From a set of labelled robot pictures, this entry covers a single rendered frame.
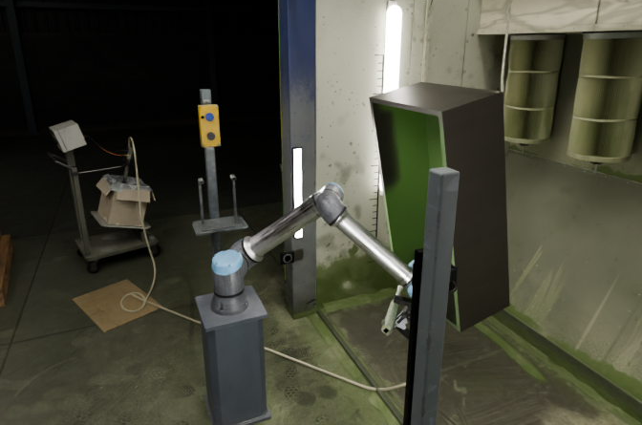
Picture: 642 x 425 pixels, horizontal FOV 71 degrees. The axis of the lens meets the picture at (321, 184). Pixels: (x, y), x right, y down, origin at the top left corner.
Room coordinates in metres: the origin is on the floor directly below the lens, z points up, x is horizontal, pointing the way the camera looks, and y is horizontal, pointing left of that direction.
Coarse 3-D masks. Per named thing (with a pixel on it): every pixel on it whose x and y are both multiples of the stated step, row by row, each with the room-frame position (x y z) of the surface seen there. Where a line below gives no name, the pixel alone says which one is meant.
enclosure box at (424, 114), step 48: (384, 96) 2.41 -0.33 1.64; (432, 96) 2.22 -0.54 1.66; (480, 96) 2.06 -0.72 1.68; (384, 144) 2.53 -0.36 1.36; (432, 144) 2.61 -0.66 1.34; (480, 144) 2.04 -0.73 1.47; (384, 192) 2.51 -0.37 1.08; (480, 192) 2.05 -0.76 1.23; (480, 240) 2.07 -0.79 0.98; (480, 288) 2.09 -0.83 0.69
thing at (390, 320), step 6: (402, 288) 2.38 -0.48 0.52; (396, 294) 2.29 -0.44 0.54; (390, 306) 2.16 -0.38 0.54; (396, 306) 2.15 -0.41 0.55; (390, 312) 2.06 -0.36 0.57; (396, 312) 2.10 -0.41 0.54; (390, 318) 2.01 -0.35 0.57; (390, 324) 1.96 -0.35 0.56; (390, 330) 1.93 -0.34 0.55; (402, 330) 2.01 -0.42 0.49; (408, 330) 2.02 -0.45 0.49; (408, 336) 2.00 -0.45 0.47
